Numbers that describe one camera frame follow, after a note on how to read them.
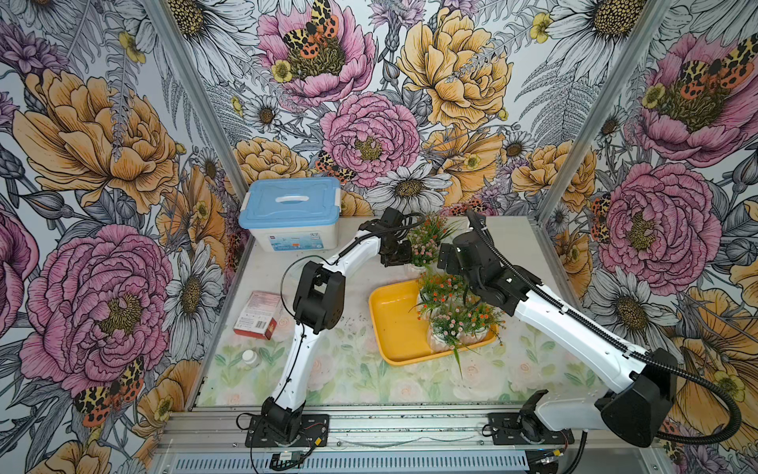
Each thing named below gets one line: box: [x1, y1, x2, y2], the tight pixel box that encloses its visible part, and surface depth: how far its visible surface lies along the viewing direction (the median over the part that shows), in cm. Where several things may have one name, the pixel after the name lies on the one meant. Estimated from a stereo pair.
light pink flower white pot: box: [405, 230, 440, 275], surface depth 95 cm
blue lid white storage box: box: [238, 176, 343, 252], surface depth 107 cm
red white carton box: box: [232, 290, 282, 341], surface depth 91 cm
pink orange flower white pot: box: [427, 303, 507, 379], surface depth 79 cm
